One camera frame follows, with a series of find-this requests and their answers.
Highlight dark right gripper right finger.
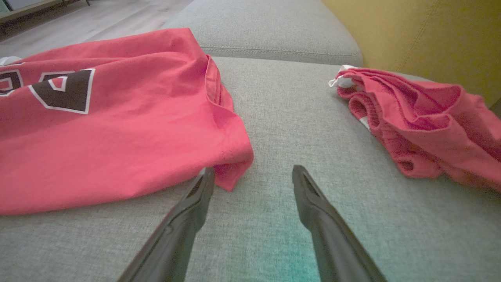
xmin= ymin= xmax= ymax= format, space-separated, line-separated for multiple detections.
xmin=291 ymin=164 xmax=389 ymax=282

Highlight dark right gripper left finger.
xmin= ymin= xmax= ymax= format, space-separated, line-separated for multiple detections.
xmin=117 ymin=167 xmax=216 ymax=282

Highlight red shirt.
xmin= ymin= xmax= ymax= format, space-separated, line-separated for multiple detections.
xmin=0 ymin=27 xmax=254 ymax=216

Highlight red shorts with white trim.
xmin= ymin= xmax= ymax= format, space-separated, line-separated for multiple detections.
xmin=328 ymin=64 xmax=501 ymax=193

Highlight large grey sofa seat cushion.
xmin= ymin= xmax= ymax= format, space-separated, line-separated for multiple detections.
xmin=0 ymin=56 xmax=501 ymax=282

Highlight small grey sofa cushion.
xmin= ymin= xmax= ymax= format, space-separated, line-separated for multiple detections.
xmin=160 ymin=0 xmax=364 ymax=67

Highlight yellow sofa backrest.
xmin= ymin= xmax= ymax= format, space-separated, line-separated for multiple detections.
xmin=321 ymin=0 xmax=501 ymax=108

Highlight wooden low shelf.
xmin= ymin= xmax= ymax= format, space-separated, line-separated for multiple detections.
xmin=0 ymin=0 xmax=91 ymax=25

